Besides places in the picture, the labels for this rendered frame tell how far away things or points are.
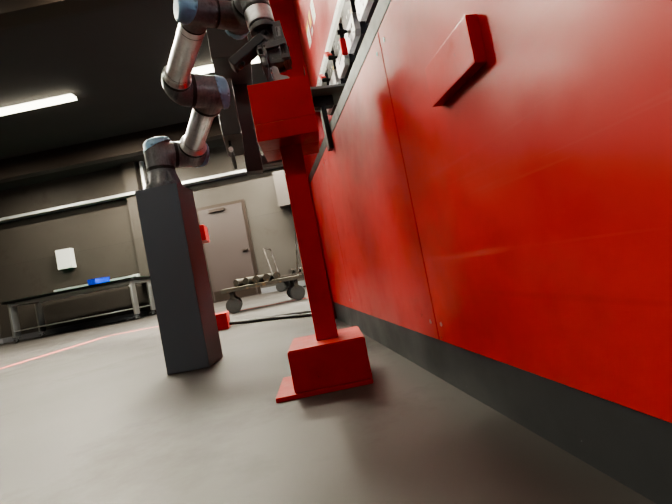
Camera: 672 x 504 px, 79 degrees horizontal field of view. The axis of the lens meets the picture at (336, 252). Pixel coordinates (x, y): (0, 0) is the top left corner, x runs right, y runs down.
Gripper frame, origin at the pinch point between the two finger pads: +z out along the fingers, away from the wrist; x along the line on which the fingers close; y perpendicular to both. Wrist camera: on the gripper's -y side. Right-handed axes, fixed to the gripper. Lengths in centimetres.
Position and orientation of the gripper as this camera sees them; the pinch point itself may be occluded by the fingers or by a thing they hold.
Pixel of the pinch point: (274, 99)
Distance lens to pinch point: 119.0
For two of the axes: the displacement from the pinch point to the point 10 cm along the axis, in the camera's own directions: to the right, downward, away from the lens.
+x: -0.4, 0.4, 10.0
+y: 9.6, -2.7, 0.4
